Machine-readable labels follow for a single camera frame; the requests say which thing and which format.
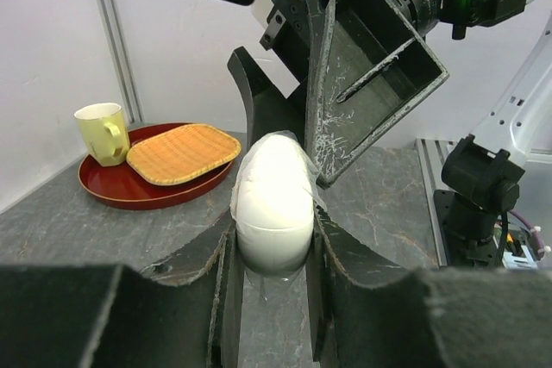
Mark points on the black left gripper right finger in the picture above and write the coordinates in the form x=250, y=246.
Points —
x=366, y=311

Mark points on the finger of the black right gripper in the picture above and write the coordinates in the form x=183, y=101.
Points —
x=267, y=109
x=369, y=67

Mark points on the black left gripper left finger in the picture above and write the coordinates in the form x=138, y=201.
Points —
x=181, y=311

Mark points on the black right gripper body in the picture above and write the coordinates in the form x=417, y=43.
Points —
x=287, y=33

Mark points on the white oval case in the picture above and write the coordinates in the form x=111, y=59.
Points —
x=273, y=204

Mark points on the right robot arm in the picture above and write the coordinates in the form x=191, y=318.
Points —
x=480, y=175

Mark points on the woven bamboo mat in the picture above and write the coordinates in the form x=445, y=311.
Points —
x=182, y=154

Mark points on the dark red round tray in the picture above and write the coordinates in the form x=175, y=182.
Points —
x=121, y=187

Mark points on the pale yellow mug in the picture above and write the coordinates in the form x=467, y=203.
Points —
x=103, y=130

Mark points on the slotted cable duct rail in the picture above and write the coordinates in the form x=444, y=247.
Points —
x=524, y=251

